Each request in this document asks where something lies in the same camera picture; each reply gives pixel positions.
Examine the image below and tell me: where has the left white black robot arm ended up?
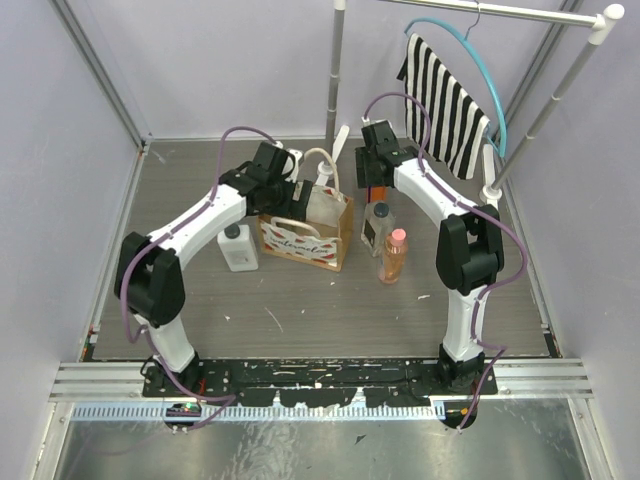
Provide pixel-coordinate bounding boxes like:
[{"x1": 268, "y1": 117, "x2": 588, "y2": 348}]
[{"x1": 114, "y1": 141, "x2": 303, "y2": 396}]

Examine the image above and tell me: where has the slotted cable duct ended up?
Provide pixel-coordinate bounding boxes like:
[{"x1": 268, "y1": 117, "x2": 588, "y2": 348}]
[{"x1": 71, "y1": 401, "x2": 445, "y2": 423}]

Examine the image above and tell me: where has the blue cap orange bottle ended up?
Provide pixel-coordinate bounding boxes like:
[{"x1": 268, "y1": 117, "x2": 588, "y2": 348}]
[{"x1": 366, "y1": 186, "x2": 387, "y2": 203}]

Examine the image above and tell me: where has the metal clothes rack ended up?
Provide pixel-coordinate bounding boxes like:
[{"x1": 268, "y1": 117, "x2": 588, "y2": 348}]
[{"x1": 315, "y1": 0, "x2": 626, "y2": 251}]

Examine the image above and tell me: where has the pink cap lotion bottle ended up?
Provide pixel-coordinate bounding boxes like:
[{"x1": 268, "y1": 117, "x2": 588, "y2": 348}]
[{"x1": 377, "y1": 228, "x2": 408, "y2": 284}]

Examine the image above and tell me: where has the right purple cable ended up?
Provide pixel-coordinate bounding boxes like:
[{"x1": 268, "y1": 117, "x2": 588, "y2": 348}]
[{"x1": 360, "y1": 91, "x2": 529, "y2": 436}]

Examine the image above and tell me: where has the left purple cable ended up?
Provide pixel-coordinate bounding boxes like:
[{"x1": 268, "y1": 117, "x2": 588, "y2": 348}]
[{"x1": 119, "y1": 125, "x2": 281, "y2": 432}]

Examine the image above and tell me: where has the clear bottle grey cap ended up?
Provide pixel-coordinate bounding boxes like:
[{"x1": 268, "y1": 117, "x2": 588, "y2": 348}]
[{"x1": 360, "y1": 201, "x2": 395, "y2": 257}]

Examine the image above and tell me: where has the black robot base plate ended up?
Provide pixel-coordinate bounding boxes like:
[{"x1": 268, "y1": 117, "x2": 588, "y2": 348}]
[{"x1": 144, "y1": 355, "x2": 501, "y2": 409}]

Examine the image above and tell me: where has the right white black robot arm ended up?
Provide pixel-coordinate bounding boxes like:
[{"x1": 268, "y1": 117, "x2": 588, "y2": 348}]
[{"x1": 355, "y1": 120, "x2": 504, "y2": 394}]

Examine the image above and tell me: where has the blue clothes hanger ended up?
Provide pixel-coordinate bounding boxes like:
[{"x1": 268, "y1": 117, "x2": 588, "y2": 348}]
[{"x1": 403, "y1": 17, "x2": 508, "y2": 158}]

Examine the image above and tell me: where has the purple cable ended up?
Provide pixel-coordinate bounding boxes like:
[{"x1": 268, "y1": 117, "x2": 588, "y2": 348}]
[
  {"x1": 119, "y1": 125, "x2": 281, "y2": 432},
  {"x1": 360, "y1": 91, "x2": 529, "y2": 436}
]

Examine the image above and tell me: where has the white bottle grey cap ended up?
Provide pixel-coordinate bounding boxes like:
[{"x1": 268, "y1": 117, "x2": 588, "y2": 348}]
[{"x1": 217, "y1": 223, "x2": 259, "y2": 273}]

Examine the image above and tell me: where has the black white striped cloth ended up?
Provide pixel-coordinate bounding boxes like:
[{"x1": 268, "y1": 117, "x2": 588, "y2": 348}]
[{"x1": 398, "y1": 33, "x2": 489, "y2": 180}]

